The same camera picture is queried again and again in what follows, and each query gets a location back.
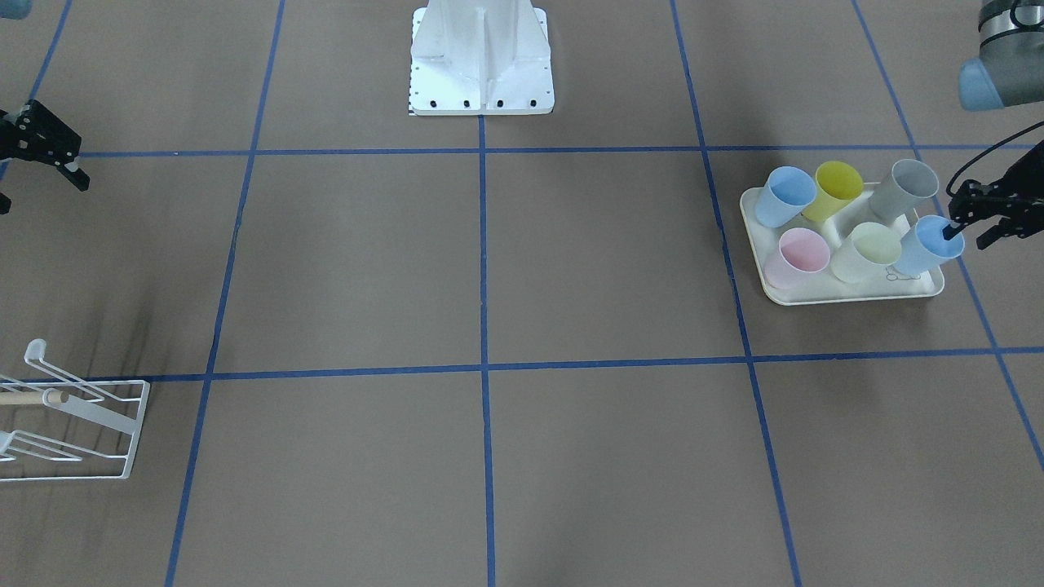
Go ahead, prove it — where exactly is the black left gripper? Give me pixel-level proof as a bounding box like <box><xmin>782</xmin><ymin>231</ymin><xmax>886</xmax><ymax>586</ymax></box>
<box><xmin>942</xmin><ymin>150</ymin><xmax>1043</xmax><ymax>250</ymax></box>

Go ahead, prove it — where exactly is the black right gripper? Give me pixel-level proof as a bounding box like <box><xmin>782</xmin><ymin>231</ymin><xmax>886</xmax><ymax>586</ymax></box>
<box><xmin>0</xmin><ymin>99</ymin><xmax>91</xmax><ymax>215</ymax></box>

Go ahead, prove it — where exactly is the light blue plastic cup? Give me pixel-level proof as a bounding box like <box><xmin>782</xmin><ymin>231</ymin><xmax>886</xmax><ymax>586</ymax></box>
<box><xmin>892</xmin><ymin>215</ymin><xmax>966</xmax><ymax>277</ymax></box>

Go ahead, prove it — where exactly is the cream white plastic cup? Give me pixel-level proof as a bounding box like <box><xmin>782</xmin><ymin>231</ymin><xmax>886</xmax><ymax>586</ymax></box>
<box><xmin>829</xmin><ymin>222</ymin><xmax>901</xmax><ymax>284</ymax></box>

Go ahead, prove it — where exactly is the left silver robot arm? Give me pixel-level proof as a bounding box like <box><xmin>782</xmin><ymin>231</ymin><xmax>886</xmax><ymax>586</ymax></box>
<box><xmin>943</xmin><ymin>1</ymin><xmax>1043</xmax><ymax>250</ymax></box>

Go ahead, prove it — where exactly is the grey plastic cup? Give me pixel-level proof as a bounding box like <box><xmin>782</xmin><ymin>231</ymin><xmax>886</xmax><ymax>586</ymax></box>
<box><xmin>868</xmin><ymin>159</ymin><xmax>940</xmax><ymax>224</ymax></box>

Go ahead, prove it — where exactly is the yellow plastic cup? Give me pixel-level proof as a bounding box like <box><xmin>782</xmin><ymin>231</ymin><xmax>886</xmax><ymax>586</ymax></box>
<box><xmin>801</xmin><ymin>161</ymin><xmax>864</xmax><ymax>224</ymax></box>

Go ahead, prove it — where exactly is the pink plastic cup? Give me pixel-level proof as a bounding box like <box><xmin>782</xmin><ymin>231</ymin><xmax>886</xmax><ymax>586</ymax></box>
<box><xmin>762</xmin><ymin>227</ymin><xmax>832</xmax><ymax>289</ymax></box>

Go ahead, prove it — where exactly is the cream plastic tray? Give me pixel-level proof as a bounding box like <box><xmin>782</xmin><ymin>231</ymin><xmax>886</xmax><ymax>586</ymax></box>
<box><xmin>740</xmin><ymin>181</ymin><xmax>945</xmax><ymax>307</ymax></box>

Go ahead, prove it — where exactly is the white wire cup rack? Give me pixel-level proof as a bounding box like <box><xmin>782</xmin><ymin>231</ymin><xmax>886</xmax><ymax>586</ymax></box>
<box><xmin>1</xmin><ymin>338</ymin><xmax>152</xmax><ymax>484</ymax></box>

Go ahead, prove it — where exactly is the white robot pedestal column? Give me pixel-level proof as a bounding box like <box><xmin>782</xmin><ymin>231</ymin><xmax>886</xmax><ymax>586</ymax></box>
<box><xmin>408</xmin><ymin>1</ymin><xmax>555</xmax><ymax>117</ymax></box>

